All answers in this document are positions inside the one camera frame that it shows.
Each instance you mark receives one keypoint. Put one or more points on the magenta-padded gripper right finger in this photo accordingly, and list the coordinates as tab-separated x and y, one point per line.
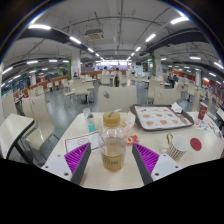
148	160

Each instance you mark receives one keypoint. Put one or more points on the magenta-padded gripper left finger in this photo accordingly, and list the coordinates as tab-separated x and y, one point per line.
75	160

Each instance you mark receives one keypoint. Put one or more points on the clear bottle with yellow cap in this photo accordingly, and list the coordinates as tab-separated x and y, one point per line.
113	146

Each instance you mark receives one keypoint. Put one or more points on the small red sauce packet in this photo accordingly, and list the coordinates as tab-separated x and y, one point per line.
132	140

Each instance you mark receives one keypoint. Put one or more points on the small clear sanitizer bottle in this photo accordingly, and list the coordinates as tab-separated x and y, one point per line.
90	121

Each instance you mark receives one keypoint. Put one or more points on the printed paper tray liner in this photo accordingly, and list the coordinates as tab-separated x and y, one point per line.
160	116

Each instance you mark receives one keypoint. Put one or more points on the dark brown food tray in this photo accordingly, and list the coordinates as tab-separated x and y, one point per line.
134	116

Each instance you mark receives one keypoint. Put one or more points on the flat round red coaster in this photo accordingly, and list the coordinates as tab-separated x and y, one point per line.
196	144

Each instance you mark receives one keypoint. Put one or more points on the crumpled white napkin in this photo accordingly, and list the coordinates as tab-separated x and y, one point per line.
176	107

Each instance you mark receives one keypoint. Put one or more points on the beige chair with oval hole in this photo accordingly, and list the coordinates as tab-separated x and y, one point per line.
165	95
116	98

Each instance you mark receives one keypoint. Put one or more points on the white table with dark edge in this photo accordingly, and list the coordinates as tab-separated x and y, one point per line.
13	128

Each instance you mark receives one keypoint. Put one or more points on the red paper cup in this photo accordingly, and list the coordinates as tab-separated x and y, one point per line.
202	111

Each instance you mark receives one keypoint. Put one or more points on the far beige chairs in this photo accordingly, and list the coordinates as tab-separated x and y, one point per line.
81	87

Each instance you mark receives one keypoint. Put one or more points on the person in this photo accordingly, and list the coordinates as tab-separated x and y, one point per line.
106	71
171	79
117	76
133	69

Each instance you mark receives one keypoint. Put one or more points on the ceiling air conditioner unit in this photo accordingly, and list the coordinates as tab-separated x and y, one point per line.
94	34

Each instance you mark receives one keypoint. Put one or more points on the ceiling strip lights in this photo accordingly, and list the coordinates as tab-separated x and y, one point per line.
180	20

